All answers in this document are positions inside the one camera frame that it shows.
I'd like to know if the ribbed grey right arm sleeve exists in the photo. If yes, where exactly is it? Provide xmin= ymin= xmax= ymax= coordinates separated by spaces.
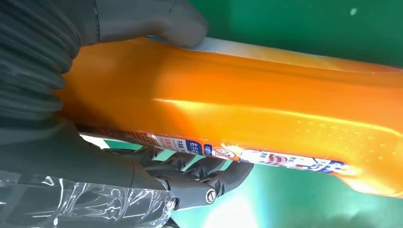
xmin=0 ymin=0 xmax=82 ymax=127

